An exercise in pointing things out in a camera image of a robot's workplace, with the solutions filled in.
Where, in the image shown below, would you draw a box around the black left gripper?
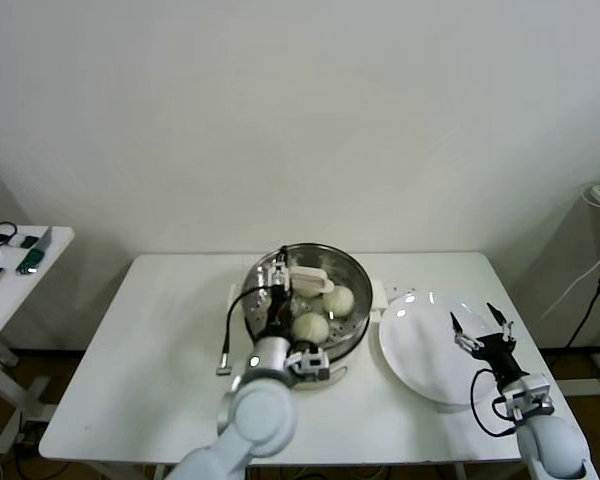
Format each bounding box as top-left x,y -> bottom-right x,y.
253,244 -> 296,337

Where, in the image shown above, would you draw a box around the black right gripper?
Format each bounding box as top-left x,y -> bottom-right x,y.
448,301 -> 527,389

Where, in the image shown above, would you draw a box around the white steamed baozi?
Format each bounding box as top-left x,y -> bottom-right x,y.
292,313 -> 330,345
290,279 -> 326,300
322,287 -> 356,319

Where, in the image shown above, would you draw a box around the glass lid with white handle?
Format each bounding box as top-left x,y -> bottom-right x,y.
242,243 -> 374,369

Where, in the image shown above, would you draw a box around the stainless steel steamer pot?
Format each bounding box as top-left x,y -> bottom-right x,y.
241,243 -> 374,369

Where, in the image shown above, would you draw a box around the white round plate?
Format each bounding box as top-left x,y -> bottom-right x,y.
378,291 -> 505,406

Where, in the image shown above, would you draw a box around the white electric cooker base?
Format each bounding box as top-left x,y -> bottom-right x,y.
228,279 -> 389,390

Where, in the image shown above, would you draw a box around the green circuit board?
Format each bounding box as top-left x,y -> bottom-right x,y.
14,248 -> 46,275

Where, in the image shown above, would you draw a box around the white side table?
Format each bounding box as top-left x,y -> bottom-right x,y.
0,224 -> 76,416

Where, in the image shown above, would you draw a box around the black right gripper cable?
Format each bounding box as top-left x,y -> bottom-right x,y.
468,368 -> 520,438

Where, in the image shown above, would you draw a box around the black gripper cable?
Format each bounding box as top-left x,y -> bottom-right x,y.
214,283 -> 281,377
468,368 -> 520,438

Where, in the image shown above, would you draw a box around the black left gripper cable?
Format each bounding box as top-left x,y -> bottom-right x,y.
214,283 -> 281,377

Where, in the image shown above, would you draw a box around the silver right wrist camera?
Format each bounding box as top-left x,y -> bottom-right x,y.
502,374 -> 557,424

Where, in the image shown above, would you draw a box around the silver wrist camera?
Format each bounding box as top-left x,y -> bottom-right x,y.
502,374 -> 557,424
284,348 -> 332,385

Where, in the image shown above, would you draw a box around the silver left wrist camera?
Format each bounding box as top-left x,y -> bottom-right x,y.
284,348 -> 332,385

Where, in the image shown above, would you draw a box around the white power cable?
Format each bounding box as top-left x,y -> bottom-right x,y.
539,247 -> 600,324

